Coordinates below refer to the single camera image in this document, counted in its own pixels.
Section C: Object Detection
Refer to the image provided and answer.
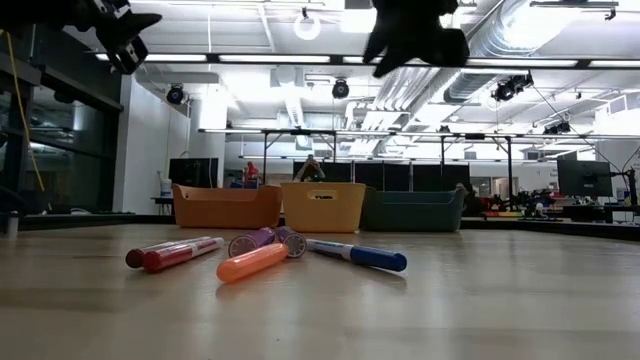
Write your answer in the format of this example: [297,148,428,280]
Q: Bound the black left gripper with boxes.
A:
[94,0,164,76]

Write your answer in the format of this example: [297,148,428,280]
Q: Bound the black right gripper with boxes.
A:
[362,0,470,79]

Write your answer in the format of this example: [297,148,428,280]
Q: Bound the blue capped white marker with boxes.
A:
[305,238,409,274]

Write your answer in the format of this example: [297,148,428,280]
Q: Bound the purple thick marker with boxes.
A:
[273,225,308,260]
[228,227,277,259]

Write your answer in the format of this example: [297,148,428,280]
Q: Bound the maroon thin marker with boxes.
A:
[125,236,211,270]

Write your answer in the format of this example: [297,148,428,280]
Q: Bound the red thin marker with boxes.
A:
[142,236,226,274]

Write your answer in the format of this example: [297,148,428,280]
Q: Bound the orange highlighter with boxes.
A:
[215,242,290,284]

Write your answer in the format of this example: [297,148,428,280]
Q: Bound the round white ceiling lamp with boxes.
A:
[293,10,322,42]

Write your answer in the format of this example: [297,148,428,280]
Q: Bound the black bar with light strips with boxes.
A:
[94,51,640,70]

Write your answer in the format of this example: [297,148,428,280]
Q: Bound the black partition panels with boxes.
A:
[319,160,471,193]

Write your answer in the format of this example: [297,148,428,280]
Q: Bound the person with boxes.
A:
[297,153,327,183]

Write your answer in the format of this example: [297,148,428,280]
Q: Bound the black monitor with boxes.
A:
[168,157,220,190]
[557,159,614,198]

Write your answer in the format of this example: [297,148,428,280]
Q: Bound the teal plastic bin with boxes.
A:
[359,186,467,233]

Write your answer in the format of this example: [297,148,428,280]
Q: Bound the yellow plastic bin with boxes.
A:
[279,181,368,234]

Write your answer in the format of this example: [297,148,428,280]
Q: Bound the red object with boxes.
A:
[243,160,261,190]

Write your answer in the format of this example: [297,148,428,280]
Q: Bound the orange plastic bin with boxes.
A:
[171,183,284,230]

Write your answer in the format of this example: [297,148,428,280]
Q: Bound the black background rig frame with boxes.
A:
[259,128,339,190]
[438,132,514,214]

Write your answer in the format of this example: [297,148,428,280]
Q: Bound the yellow hanging cable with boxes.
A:
[2,29,54,212]

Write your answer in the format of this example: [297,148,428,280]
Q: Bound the black ceiling rail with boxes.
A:
[529,0,620,22]

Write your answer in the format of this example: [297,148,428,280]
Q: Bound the white capped post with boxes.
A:
[5,209,21,239]

